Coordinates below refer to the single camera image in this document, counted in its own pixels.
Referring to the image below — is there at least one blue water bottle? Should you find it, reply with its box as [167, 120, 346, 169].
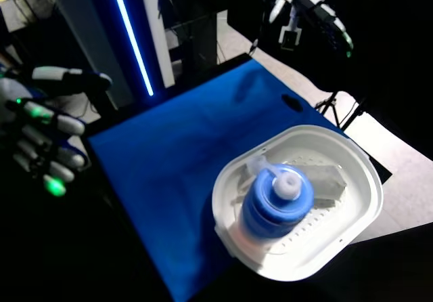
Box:
[235, 154, 316, 246]

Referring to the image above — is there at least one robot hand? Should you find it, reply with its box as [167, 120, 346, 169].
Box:
[269, 0, 355, 59]
[0, 65, 114, 198]

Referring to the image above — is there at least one robot body column with light strip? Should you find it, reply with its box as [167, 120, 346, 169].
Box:
[43, 0, 177, 110]

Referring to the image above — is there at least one blue table cloth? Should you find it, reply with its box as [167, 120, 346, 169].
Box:
[86, 60, 352, 302]

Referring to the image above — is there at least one black backdrop cloth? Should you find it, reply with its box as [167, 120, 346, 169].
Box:
[226, 0, 433, 163]

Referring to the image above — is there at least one black tripod stand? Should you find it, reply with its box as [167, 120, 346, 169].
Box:
[314, 91, 368, 131]

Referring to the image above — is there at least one small black patch on cloth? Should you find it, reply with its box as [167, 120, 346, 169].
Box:
[281, 93, 304, 114]

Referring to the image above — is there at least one white oval plastic basin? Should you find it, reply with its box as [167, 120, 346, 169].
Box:
[212, 124, 385, 282]

